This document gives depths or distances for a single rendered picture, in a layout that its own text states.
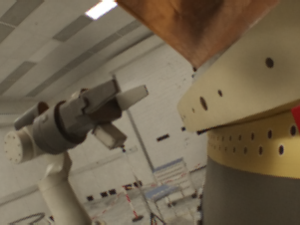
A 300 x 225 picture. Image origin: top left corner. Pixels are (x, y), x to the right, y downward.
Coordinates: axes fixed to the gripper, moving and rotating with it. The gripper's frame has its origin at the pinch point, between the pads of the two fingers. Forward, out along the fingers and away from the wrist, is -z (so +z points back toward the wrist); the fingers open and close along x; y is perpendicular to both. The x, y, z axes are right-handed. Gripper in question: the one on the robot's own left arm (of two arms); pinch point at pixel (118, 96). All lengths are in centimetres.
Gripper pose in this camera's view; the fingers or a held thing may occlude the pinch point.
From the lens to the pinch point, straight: 37.2
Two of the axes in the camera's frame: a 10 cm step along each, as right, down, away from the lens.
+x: 3.5, -0.3, 9.3
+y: 3.9, 9.1, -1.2
